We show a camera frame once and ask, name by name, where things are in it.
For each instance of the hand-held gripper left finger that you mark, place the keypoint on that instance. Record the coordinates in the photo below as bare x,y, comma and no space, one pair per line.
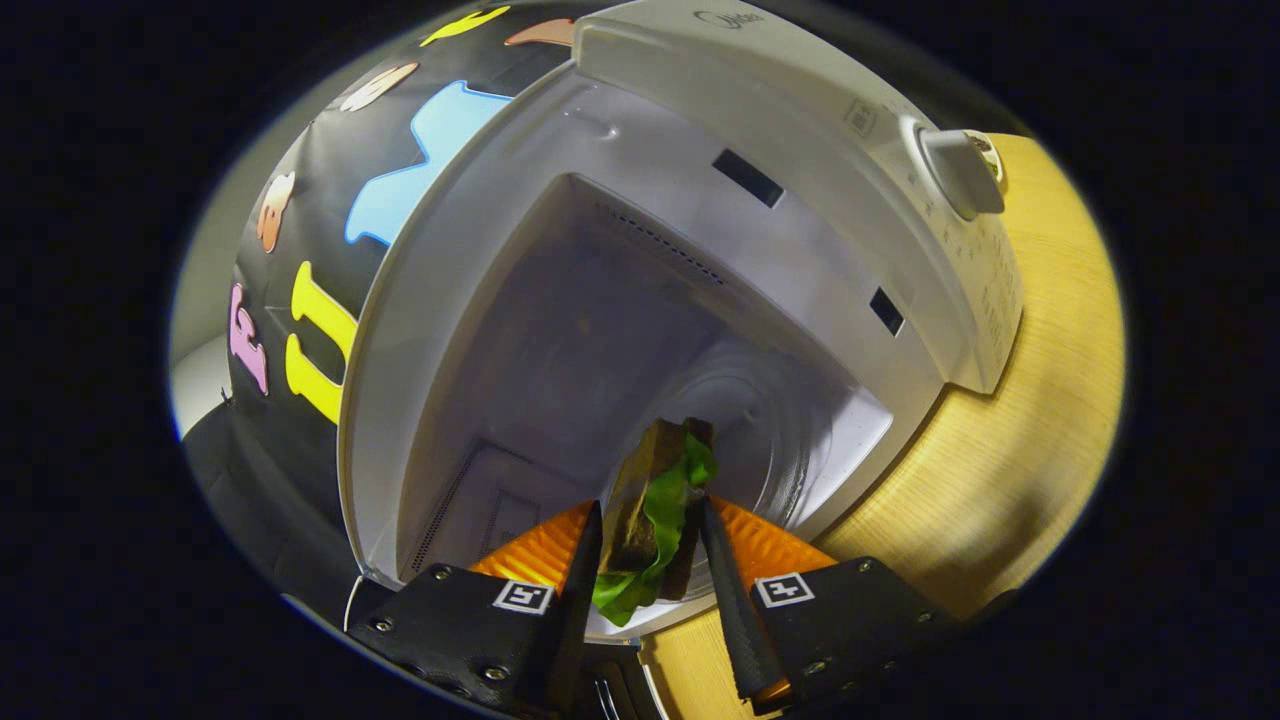
580,600

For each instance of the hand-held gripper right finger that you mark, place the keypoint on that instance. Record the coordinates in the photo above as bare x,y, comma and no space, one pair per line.
735,620

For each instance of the brown bread lettuce sandwich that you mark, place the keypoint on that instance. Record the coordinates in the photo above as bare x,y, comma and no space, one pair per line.
660,520

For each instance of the white microwave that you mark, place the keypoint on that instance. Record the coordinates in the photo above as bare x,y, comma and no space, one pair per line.
600,300

